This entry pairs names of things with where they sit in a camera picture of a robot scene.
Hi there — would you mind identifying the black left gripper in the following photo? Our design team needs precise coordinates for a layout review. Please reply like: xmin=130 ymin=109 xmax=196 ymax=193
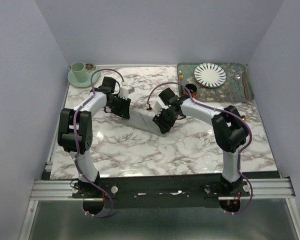
xmin=107 ymin=94 xmax=132 ymax=120

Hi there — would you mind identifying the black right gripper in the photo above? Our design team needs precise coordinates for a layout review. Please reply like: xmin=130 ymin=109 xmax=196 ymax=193
xmin=152 ymin=108 xmax=178 ymax=135

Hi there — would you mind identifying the grey woven cloth napkin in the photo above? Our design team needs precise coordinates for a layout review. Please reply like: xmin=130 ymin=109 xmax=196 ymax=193
xmin=120 ymin=110 xmax=164 ymax=137

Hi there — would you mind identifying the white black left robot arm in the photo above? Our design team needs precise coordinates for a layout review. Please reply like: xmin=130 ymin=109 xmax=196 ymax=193
xmin=57 ymin=77 xmax=134 ymax=198

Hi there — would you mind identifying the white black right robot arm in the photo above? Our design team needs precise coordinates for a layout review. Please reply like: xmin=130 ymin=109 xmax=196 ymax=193
xmin=151 ymin=87 xmax=251 ymax=196

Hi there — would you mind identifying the red black tea cup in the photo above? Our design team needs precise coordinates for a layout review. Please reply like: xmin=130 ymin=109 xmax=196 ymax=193
xmin=182 ymin=83 xmax=198 ymax=99

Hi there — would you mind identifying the mint green floral plate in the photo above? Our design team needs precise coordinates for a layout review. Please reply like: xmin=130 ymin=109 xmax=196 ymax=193
xmin=67 ymin=62 xmax=99 ymax=88

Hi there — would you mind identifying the white blue striped plate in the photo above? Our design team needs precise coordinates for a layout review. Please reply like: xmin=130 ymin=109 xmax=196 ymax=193
xmin=193 ymin=62 xmax=227 ymax=88

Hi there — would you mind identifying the mint green cup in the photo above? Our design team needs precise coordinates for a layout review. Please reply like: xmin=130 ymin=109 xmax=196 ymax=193
xmin=70 ymin=62 xmax=87 ymax=83

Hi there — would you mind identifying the teal floral serving tray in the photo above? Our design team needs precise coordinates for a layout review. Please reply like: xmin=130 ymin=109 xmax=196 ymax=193
xmin=176 ymin=62 xmax=254 ymax=102

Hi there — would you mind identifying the silver spoon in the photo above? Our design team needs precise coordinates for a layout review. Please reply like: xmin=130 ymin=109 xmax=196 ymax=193
xmin=233 ymin=74 xmax=243 ymax=97

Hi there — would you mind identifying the brown wooden knife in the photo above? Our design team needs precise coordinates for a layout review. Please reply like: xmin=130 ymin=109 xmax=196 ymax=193
xmin=242 ymin=71 xmax=249 ymax=99

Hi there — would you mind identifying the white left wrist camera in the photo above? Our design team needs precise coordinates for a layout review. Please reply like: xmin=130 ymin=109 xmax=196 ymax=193
xmin=118 ymin=85 xmax=135 ymax=99

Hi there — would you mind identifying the gold fork green handle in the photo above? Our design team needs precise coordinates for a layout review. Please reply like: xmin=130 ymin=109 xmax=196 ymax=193
xmin=178 ymin=70 xmax=185 ymax=85

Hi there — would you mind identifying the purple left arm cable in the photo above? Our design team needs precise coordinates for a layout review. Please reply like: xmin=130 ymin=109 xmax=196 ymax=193
xmin=73 ymin=68 xmax=127 ymax=218

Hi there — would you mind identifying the black metal base frame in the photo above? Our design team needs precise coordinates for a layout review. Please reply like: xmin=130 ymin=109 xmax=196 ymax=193
xmin=41 ymin=172 xmax=282 ymax=210

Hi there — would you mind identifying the aluminium extrusion rail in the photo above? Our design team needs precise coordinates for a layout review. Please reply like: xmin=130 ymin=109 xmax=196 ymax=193
xmin=30 ymin=178 xmax=296 ymax=202

